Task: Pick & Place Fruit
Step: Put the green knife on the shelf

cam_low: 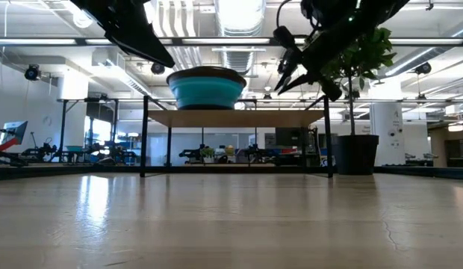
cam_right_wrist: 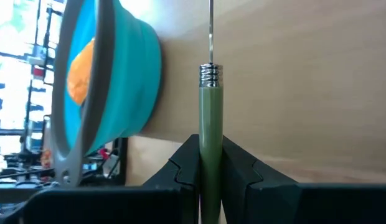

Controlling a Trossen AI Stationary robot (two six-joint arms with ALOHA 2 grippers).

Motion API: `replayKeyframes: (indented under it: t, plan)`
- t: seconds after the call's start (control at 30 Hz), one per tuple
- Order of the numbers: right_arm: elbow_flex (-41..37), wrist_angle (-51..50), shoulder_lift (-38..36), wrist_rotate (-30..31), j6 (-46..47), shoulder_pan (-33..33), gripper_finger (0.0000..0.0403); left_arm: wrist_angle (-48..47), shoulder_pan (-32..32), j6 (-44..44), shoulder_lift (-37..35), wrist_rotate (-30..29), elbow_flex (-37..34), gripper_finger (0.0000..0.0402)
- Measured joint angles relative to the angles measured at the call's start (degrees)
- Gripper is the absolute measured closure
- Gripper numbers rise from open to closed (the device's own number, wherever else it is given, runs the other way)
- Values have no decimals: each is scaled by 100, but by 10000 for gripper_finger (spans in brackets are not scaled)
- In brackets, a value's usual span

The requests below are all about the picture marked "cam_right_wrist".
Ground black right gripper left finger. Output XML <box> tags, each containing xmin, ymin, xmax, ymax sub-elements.
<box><xmin>0</xmin><ymin>134</ymin><xmax>200</xmax><ymax>224</ymax></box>

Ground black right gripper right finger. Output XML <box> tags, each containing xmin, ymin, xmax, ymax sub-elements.
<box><xmin>222</xmin><ymin>136</ymin><xmax>386</xmax><ymax>224</ymax></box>

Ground knife with green handle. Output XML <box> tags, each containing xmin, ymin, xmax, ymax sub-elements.
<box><xmin>198</xmin><ymin>0</ymin><xmax>224</xmax><ymax>224</ymax></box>

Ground blue collapsible bowl grey rim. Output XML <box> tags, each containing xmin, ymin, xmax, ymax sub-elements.
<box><xmin>51</xmin><ymin>0</ymin><xmax>162</xmax><ymax>187</ymax></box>

